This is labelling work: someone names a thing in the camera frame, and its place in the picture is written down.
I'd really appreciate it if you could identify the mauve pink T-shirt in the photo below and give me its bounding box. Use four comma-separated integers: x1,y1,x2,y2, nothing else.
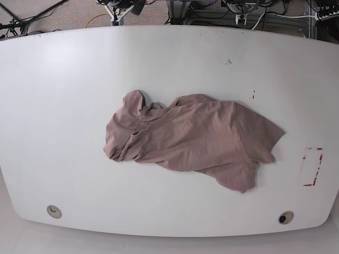
103,90,284,193

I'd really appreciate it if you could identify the red tape rectangle marking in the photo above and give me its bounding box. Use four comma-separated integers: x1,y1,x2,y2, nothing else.
300,147,324,187

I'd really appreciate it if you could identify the black tripod stand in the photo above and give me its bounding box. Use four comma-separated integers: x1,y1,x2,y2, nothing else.
1,0,68,39

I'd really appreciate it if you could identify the white power strip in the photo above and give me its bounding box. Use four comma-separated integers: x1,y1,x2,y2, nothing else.
315,5,338,21

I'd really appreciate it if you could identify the aluminium frame base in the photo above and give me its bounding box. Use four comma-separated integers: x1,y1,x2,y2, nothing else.
166,0,226,26

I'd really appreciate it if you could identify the yellow cable on floor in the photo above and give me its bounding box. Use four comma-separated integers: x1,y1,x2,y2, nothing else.
84,13,109,29

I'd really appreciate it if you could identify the left table cable grommet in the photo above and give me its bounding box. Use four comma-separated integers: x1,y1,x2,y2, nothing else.
47,205,62,219

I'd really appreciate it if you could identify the table cable grommet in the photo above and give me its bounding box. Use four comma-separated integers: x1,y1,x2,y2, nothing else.
278,211,294,225
47,205,62,219

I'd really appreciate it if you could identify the right table cable grommet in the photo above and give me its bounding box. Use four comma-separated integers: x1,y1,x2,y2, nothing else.
278,211,294,225

